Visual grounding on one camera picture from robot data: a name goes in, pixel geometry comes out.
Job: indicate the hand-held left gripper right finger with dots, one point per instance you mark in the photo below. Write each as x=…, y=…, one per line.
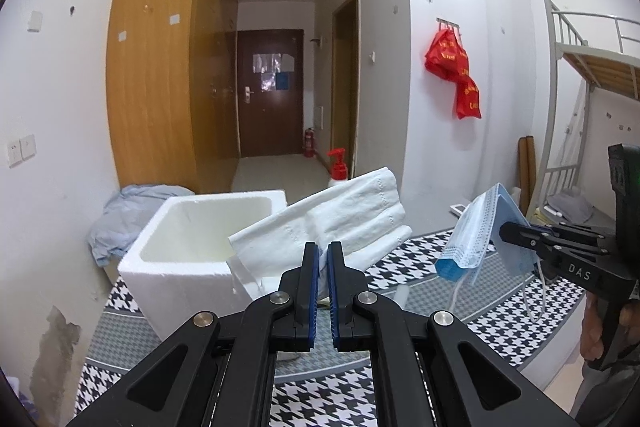
x=334, y=292

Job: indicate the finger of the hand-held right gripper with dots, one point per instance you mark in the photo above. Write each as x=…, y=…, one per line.
x=575, y=229
x=525, y=239

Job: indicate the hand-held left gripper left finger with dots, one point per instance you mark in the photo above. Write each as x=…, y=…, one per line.
x=312, y=292

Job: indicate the blue face mask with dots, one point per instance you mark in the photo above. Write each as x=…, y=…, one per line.
x=475, y=227

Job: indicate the white foam box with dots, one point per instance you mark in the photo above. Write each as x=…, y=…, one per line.
x=175, y=292

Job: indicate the person's right hand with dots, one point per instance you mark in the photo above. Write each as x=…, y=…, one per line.
x=592, y=327

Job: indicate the grey cushion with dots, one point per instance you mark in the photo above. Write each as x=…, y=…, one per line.
x=570, y=205

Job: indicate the wooden boards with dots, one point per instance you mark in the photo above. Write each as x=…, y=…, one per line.
x=526, y=172

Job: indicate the houndstooth table cloth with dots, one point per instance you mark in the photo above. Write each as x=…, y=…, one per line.
x=500, y=332

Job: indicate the white red pump bottle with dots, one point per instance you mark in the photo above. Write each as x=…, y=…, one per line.
x=337, y=174

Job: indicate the red fire extinguisher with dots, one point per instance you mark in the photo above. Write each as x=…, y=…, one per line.
x=309, y=144

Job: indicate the red plastic bag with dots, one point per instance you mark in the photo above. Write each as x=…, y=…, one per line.
x=445, y=57
x=468, y=99

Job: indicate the metal bunk bed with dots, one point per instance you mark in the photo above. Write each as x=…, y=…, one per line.
x=600, y=62

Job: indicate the dark brown door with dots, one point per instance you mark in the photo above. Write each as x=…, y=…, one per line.
x=270, y=127

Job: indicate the light wooden side door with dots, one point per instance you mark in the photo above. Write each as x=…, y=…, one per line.
x=346, y=97

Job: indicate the light blue bundled sheet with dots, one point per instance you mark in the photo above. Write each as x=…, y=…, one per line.
x=125, y=217

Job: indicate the blue paper notice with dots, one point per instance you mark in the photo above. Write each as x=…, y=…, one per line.
x=282, y=81

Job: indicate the wooden wardrobe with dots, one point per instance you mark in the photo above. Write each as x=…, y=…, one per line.
x=150, y=82

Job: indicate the metal wall hook rack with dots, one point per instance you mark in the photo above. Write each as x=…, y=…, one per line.
x=447, y=23

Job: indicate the white wall switch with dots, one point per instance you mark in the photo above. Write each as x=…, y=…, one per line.
x=28, y=147

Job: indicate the white wall socket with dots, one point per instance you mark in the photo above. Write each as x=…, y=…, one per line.
x=13, y=153

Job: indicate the white wall plate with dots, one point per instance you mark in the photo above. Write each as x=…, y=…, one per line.
x=35, y=21

